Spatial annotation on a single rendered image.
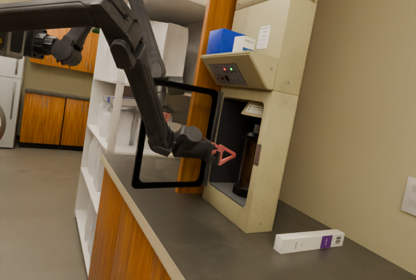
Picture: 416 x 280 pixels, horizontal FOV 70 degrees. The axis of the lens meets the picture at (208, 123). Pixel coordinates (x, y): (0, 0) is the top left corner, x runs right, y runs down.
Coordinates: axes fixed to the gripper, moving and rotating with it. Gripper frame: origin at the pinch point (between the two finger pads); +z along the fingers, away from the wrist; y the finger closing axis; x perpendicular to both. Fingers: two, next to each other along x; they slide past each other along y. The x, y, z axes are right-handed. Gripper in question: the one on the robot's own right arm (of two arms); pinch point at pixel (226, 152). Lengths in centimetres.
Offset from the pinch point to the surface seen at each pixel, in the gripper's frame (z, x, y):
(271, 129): 6.2, -11.2, -14.5
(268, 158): 7.4, -1.7, -14.4
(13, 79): -112, -1, 471
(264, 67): -1.0, -29.6, -14.9
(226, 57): -7.0, -32.0, -2.0
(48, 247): -47, 115, 158
